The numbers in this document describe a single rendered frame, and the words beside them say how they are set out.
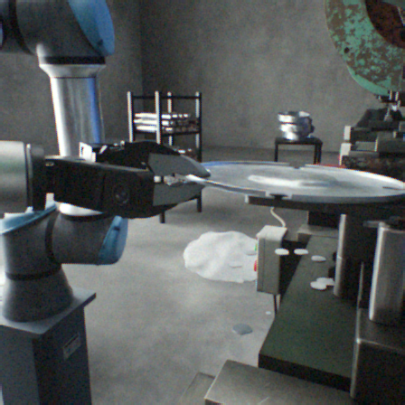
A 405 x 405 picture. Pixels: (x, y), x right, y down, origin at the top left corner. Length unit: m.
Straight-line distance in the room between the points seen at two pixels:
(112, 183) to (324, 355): 0.28
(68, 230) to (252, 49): 6.85
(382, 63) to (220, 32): 6.05
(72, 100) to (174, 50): 7.36
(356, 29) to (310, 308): 1.50
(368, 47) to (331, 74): 5.33
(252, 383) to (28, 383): 0.67
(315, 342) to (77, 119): 0.54
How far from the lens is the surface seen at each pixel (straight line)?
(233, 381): 0.41
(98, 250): 0.81
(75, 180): 0.40
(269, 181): 0.48
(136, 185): 0.35
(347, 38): 1.88
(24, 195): 0.41
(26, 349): 0.94
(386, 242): 0.37
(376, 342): 0.37
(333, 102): 7.17
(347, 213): 0.48
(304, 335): 0.47
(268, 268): 0.83
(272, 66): 7.36
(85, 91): 0.75
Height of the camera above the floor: 0.90
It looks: 15 degrees down
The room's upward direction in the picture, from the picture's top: straight up
